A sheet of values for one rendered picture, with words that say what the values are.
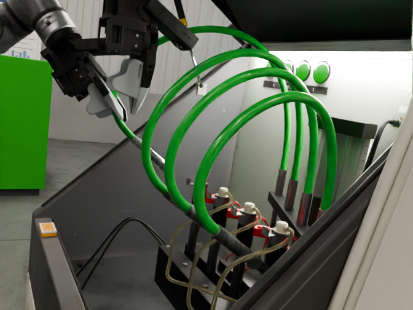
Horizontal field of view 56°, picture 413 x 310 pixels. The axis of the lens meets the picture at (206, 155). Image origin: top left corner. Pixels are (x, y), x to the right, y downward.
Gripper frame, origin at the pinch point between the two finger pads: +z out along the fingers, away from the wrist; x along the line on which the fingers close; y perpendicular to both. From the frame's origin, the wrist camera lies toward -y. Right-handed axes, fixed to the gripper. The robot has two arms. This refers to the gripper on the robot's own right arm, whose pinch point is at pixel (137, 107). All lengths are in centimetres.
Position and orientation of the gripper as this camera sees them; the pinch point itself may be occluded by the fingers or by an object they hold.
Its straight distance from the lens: 68.9
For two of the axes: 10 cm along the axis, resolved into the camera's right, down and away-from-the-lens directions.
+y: -8.6, -0.4, -5.0
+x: 4.8, 2.3, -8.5
